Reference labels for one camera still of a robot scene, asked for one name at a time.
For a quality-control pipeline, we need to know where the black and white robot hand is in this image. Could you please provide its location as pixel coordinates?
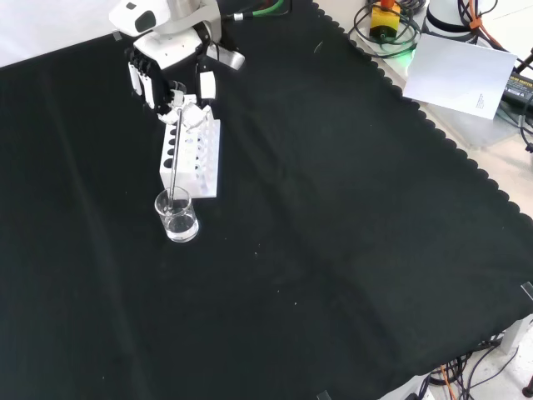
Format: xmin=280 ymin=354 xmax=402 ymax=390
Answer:
xmin=124 ymin=24 xmax=218 ymax=131

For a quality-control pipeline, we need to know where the clear glass rod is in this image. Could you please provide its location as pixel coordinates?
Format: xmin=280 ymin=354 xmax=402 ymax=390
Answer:
xmin=167 ymin=107 xmax=182 ymax=210

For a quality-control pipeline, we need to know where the white test tube rack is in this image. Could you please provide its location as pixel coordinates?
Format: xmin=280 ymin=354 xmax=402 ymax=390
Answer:
xmin=158 ymin=93 xmax=222 ymax=198

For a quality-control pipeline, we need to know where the small clear glass beaker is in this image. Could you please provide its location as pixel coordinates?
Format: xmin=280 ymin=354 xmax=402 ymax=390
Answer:
xmin=153 ymin=187 xmax=200 ymax=244

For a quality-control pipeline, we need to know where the black bench cloth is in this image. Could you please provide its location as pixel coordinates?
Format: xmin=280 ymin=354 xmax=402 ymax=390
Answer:
xmin=0 ymin=0 xmax=533 ymax=400

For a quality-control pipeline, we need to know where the yellow stop button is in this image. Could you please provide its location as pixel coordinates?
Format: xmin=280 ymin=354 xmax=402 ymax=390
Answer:
xmin=368 ymin=0 xmax=402 ymax=43

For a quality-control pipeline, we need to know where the pale board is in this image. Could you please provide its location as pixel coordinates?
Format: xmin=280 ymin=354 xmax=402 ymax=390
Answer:
xmin=402 ymin=32 xmax=519 ymax=122

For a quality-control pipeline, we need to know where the black power adapter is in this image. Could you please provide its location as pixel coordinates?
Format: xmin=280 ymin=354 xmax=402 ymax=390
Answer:
xmin=501 ymin=72 xmax=533 ymax=106

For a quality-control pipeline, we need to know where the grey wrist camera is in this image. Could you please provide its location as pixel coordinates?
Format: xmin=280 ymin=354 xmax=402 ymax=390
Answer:
xmin=207 ymin=41 xmax=247 ymax=73

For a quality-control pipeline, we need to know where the green cable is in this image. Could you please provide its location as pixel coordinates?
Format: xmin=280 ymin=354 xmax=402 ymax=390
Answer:
xmin=232 ymin=0 xmax=293 ymax=21

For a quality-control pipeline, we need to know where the black cable loop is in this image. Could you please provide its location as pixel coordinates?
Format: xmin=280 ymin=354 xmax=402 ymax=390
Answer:
xmin=348 ymin=0 xmax=422 ymax=58

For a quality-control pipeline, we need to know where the orange cable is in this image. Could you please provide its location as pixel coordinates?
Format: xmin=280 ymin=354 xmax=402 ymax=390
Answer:
xmin=455 ymin=0 xmax=508 ymax=53

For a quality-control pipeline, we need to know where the black floor cable bundle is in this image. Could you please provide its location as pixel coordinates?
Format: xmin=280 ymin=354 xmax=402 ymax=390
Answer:
xmin=420 ymin=339 xmax=524 ymax=400

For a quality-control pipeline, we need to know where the white bench frame bracket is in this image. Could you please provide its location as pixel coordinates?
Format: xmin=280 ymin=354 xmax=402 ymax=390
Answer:
xmin=501 ymin=314 xmax=533 ymax=356

